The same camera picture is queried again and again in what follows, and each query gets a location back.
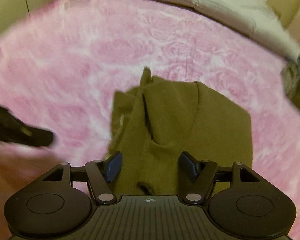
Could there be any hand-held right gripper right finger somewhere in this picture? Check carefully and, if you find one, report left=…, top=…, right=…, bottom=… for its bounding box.
left=179, top=151, right=263, bottom=204

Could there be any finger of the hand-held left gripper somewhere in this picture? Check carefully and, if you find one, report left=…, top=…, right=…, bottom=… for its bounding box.
left=0, top=101, right=55, bottom=148

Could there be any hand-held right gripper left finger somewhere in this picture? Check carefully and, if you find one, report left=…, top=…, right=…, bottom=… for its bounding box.
left=40, top=151, right=123, bottom=204

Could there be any brown long-sleeved shirt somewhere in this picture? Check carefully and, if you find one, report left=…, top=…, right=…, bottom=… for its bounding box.
left=107, top=66, right=254, bottom=197

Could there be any stack of folded clothes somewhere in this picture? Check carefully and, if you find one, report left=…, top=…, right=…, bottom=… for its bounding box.
left=280, top=52, right=300, bottom=115

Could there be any pink floral bed sheet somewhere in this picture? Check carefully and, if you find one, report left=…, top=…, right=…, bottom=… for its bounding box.
left=0, top=0, right=300, bottom=205

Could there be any cream sliding-door wardrobe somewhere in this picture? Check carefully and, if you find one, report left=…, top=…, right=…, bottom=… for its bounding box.
left=0, top=0, right=58, bottom=42

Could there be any white pillow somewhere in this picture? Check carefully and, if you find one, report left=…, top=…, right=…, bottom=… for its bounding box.
left=52, top=0, right=300, bottom=60

